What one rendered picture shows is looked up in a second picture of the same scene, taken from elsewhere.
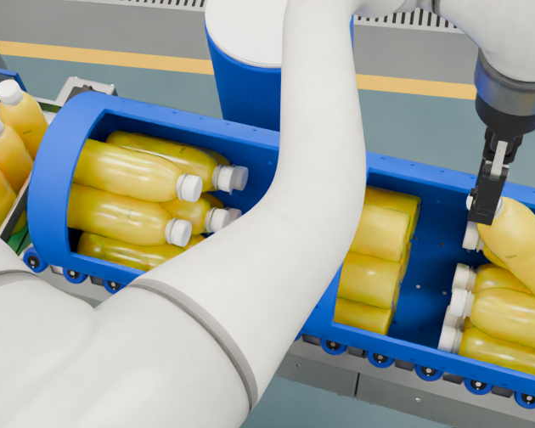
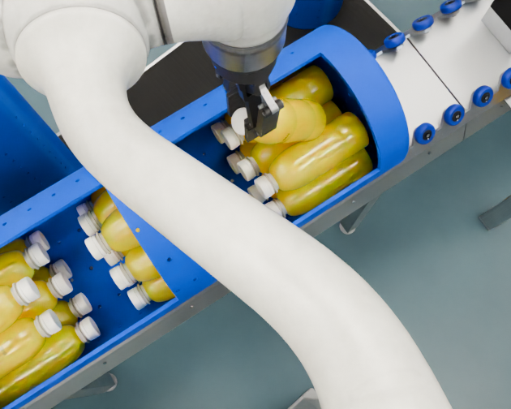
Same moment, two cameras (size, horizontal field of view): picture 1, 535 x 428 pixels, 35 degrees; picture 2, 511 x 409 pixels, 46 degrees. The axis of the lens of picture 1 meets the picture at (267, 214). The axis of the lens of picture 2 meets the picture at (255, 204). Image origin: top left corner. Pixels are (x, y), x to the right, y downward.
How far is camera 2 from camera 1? 0.34 m
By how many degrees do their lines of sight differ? 26
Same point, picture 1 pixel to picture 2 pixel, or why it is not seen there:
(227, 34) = not seen: outside the picture
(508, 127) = (263, 74)
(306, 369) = (198, 303)
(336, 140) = (315, 268)
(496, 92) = (249, 62)
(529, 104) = (276, 49)
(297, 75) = (197, 232)
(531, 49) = (274, 16)
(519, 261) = (291, 135)
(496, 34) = (240, 26)
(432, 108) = not seen: hidden behind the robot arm
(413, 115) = not seen: hidden behind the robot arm
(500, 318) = (300, 174)
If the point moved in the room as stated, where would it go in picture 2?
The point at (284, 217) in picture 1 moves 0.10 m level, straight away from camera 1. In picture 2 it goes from (388, 395) to (230, 288)
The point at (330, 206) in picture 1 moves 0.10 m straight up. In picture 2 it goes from (391, 337) to (445, 325)
